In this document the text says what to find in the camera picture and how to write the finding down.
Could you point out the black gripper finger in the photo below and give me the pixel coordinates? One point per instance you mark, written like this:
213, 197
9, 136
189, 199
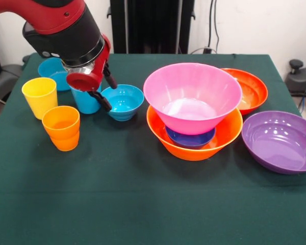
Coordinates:
104, 103
111, 79

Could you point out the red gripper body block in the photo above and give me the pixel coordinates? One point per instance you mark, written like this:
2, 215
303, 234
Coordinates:
84, 81

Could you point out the light blue ribbed bowl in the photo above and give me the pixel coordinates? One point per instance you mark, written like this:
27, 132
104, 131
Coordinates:
127, 102

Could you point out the large pink bowl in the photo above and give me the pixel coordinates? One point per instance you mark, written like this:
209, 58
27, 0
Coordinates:
193, 89

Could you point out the small dark blue bowl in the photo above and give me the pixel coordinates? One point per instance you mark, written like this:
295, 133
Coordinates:
188, 141

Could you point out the red bowl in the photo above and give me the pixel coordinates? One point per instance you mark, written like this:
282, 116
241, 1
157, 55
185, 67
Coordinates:
255, 92

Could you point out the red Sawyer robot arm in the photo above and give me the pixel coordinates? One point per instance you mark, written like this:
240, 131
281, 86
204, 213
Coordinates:
66, 25

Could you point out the light blue cup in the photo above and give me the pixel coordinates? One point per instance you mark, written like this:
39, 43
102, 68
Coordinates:
84, 104

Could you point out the light blue shallow bowl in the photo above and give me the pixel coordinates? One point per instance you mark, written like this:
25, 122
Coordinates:
49, 69

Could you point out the yellow cup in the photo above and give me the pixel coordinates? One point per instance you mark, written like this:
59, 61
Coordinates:
39, 99

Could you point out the orange cup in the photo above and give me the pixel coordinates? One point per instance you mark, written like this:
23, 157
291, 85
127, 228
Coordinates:
62, 132

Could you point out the black office chair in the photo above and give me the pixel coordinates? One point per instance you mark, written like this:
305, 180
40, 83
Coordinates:
5, 76

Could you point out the dark green tablecloth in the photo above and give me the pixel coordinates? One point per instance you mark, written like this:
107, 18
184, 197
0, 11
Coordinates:
91, 191

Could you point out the large orange bowl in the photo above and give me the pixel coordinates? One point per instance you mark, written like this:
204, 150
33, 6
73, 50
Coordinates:
193, 154

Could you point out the purple bowl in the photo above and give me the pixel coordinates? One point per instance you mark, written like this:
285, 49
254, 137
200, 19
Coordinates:
280, 145

